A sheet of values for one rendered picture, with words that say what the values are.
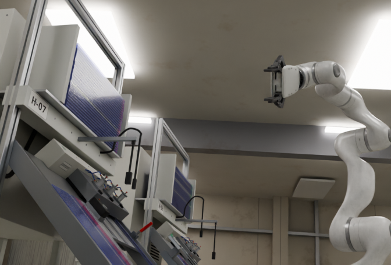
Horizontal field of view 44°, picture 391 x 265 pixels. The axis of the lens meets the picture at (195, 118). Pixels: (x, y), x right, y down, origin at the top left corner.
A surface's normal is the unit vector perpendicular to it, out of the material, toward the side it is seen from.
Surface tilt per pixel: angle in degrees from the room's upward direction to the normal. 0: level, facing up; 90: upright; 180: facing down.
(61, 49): 90
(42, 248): 90
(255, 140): 90
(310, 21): 180
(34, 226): 90
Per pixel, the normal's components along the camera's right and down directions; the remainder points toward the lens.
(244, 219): -0.06, -0.40
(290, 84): 0.72, 0.14
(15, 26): 0.97, -0.01
